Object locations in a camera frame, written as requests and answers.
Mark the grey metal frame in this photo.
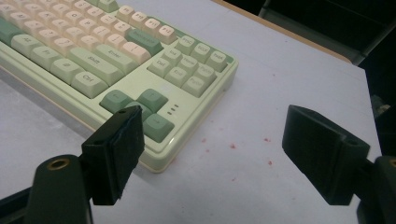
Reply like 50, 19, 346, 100
258, 0, 396, 66

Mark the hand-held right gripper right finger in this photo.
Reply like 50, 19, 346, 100
281, 105, 372, 206

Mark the green and cream keyboard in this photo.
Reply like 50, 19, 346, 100
0, 0, 240, 174

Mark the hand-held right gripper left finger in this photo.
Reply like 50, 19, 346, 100
81, 105, 146, 206

